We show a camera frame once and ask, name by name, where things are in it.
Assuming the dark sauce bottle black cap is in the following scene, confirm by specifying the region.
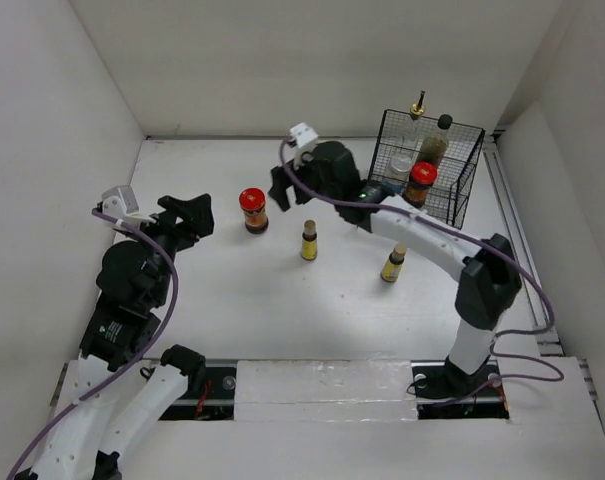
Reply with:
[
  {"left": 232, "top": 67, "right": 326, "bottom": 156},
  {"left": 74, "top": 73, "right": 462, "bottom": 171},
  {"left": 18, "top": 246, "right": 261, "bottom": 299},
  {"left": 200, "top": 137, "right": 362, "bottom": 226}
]
[{"left": 417, "top": 114, "right": 453, "bottom": 168}]

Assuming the small yellow bottle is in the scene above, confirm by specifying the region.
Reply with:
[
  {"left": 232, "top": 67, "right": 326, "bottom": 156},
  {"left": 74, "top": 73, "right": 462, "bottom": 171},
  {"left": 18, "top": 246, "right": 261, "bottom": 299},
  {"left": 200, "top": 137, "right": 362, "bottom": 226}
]
[
  {"left": 380, "top": 243, "right": 407, "bottom": 283},
  {"left": 300, "top": 220, "right": 317, "bottom": 261}
]

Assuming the black mounting rail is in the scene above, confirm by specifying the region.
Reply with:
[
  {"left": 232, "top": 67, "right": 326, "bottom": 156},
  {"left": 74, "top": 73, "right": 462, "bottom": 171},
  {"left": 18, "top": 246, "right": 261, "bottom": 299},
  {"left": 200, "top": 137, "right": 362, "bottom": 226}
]
[{"left": 161, "top": 360, "right": 510, "bottom": 423}]

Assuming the black wire rack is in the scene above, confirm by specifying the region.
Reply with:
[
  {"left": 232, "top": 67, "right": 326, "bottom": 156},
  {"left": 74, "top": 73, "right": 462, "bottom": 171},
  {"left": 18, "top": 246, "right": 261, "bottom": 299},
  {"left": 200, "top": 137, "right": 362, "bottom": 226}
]
[{"left": 368, "top": 109, "right": 485, "bottom": 229}]

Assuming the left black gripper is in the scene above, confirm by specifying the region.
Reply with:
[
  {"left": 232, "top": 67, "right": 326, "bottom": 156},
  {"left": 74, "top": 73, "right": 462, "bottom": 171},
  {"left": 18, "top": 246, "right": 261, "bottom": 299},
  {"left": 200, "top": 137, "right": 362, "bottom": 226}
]
[{"left": 123, "top": 192, "right": 214, "bottom": 303}]

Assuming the clear oil bottle gold spout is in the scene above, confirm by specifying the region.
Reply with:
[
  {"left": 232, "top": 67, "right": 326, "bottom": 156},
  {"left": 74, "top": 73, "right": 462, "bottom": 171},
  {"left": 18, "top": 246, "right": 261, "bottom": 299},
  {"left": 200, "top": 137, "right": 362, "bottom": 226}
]
[{"left": 402, "top": 90, "right": 426, "bottom": 154}]

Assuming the aluminium side rail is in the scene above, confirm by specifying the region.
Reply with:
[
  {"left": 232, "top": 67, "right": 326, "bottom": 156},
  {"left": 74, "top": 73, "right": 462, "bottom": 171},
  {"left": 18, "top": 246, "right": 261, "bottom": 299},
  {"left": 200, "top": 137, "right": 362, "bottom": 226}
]
[{"left": 483, "top": 136, "right": 565, "bottom": 357}]

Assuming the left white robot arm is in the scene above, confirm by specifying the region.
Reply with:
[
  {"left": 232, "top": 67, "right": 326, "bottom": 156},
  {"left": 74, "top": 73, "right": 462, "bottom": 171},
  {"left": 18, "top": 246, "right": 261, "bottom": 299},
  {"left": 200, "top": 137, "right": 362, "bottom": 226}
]
[{"left": 8, "top": 186, "right": 214, "bottom": 479}]

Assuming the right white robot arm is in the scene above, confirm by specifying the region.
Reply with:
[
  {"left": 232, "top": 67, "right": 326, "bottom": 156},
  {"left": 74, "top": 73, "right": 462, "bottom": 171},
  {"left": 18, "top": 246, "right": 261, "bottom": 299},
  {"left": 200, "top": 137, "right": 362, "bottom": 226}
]
[{"left": 268, "top": 138, "right": 522, "bottom": 399}]

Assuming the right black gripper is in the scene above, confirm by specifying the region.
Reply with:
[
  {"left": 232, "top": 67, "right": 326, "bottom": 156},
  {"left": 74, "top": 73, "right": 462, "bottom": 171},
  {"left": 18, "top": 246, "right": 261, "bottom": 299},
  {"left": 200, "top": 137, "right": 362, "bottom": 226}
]
[{"left": 269, "top": 152, "right": 341, "bottom": 210}]

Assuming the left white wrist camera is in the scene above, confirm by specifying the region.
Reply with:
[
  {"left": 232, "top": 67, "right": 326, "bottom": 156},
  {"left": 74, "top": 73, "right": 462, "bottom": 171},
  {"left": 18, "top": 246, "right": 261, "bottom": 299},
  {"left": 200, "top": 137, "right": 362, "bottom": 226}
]
[{"left": 97, "top": 185, "right": 154, "bottom": 227}]

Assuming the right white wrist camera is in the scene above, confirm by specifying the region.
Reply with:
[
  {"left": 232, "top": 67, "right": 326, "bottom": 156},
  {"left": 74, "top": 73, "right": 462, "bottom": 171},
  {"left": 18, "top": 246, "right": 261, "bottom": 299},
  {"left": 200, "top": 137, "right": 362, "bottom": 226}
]
[{"left": 288, "top": 122, "right": 319, "bottom": 169}]

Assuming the red lid sauce jar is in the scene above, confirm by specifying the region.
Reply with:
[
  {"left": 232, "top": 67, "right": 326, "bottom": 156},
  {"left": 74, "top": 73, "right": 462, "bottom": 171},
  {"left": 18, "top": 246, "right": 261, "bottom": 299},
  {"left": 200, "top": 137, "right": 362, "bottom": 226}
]
[
  {"left": 238, "top": 187, "right": 269, "bottom": 234},
  {"left": 402, "top": 162, "right": 438, "bottom": 209}
]

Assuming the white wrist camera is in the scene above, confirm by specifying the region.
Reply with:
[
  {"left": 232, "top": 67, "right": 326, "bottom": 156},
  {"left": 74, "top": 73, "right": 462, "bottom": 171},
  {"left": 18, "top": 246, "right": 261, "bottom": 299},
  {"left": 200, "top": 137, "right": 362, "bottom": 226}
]
[
  {"left": 288, "top": 122, "right": 319, "bottom": 169},
  {"left": 97, "top": 185, "right": 154, "bottom": 227}
]

